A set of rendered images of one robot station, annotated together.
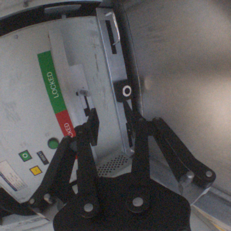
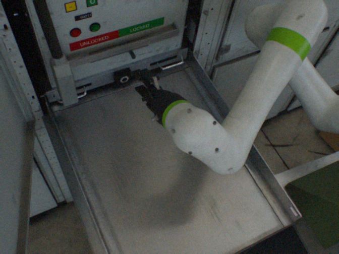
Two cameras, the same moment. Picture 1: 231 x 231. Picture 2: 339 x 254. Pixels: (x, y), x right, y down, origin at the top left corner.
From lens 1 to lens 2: 1.05 m
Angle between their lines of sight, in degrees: 54
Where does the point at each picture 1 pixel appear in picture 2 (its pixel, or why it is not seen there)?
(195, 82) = (153, 124)
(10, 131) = not seen: outside the picture
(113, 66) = (141, 65)
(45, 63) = (156, 22)
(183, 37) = not seen: hidden behind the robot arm
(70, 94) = (135, 46)
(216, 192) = (88, 190)
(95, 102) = (116, 56)
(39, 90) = (139, 19)
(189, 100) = (139, 124)
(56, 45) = (167, 35)
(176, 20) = not seen: hidden behind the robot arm
